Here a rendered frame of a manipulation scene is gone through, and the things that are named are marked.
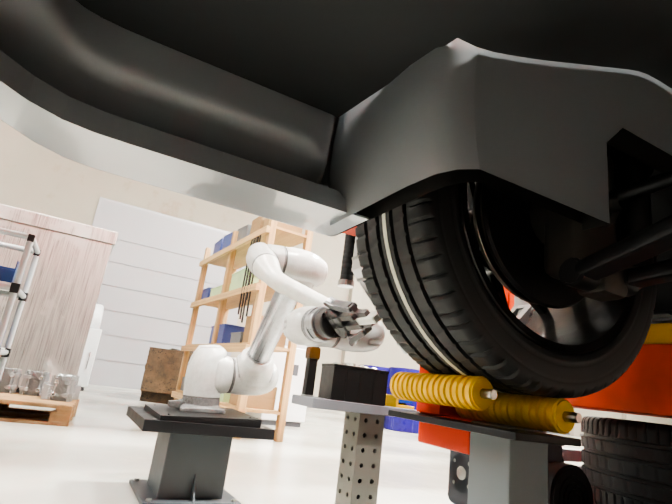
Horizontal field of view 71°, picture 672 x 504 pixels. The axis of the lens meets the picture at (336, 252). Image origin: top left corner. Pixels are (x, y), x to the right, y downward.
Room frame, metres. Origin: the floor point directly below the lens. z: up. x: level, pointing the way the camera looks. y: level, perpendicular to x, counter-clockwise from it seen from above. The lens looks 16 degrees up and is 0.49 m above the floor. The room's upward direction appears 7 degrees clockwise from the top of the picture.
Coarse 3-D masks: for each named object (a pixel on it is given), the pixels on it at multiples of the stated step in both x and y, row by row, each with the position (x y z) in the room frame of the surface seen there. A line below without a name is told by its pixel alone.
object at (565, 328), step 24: (480, 264) 0.75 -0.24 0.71; (504, 312) 0.77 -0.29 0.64; (552, 312) 1.08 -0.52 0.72; (576, 312) 1.02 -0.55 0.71; (600, 312) 0.96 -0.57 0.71; (624, 312) 0.92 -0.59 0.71; (528, 336) 0.80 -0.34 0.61; (552, 336) 1.00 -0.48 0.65; (576, 336) 0.94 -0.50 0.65; (600, 336) 0.89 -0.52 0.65
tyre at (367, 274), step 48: (432, 192) 0.70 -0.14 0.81; (432, 240) 0.71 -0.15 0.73; (384, 288) 0.86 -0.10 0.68; (432, 288) 0.74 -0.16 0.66; (480, 288) 0.75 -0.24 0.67; (432, 336) 0.83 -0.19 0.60; (480, 336) 0.75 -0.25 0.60; (624, 336) 0.92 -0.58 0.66; (528, 384) 0.81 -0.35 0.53; (576, 384) 0.85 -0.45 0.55
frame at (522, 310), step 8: (352, 264) 1.00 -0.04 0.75; (360, 272) 0.98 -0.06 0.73; (360, 280) 1.00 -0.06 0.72; (368, 296) 1.02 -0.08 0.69; (520, 304) 1.20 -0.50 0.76; (528, 304) 1.18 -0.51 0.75; (512, 312) 1.20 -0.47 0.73; (520, 312) 1.17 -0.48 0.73; (528, 312) 1.16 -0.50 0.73; (520, 320) 1.15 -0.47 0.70; (528, 320) 1.16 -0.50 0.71
